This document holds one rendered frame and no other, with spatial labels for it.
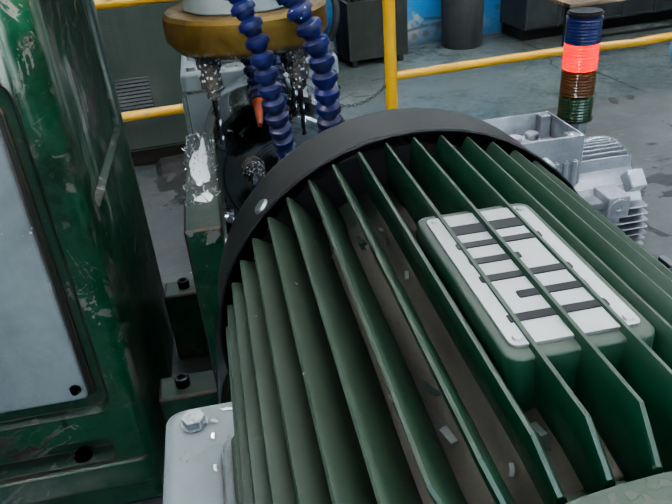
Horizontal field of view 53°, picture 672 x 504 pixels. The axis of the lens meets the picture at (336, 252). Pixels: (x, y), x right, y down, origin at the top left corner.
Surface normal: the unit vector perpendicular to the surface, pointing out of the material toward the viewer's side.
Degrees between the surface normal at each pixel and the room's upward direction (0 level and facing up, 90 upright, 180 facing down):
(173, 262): 0
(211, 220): 0
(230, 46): 90
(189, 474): 0
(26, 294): 90
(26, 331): 90
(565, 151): 90
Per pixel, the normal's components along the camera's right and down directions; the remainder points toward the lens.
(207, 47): -0.36, 0.49
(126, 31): 0.26, 0.47
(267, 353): 0.37, -0.84
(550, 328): -0.07, -0.86
